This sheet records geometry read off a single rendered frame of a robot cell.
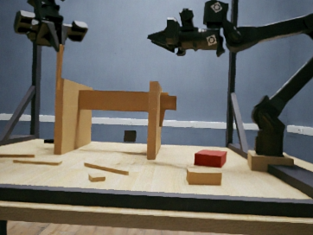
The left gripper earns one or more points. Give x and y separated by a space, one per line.
171 37

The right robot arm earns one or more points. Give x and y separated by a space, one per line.
33 33

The red rectangular block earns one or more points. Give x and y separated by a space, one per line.
210 158

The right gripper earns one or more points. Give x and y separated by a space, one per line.
49 16

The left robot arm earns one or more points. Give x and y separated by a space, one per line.
266 143

